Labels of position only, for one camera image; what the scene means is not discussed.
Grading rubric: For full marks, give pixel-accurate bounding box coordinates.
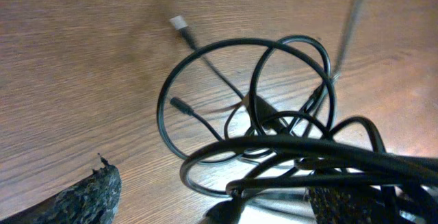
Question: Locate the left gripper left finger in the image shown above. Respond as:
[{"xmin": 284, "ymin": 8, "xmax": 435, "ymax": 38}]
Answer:
[{"xmin": 1, "ymin": 157, "xmax": 122, "ymax": 224}]

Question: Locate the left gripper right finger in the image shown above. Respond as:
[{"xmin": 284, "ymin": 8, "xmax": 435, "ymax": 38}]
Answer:
[{"xmin": 307, "ymin": 186, "xmax": 378, "ymax": 224}]

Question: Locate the black usb cable thin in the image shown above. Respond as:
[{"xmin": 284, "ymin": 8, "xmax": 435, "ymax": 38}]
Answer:
[{"xmin": 169, "ymin": 14, "xmax": 329, "ymax": 160}]

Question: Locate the black cable short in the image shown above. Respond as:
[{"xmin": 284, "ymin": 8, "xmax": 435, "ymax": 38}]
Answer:
[{"xmin": 169, "ymin": 0, "xmax": 377, "ymax": 170}]

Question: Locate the black usb cable long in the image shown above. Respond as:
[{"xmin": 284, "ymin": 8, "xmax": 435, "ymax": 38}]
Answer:
[{"xmin": 156, "ymin": 34, "xmax": 438, "ymax": 199}]

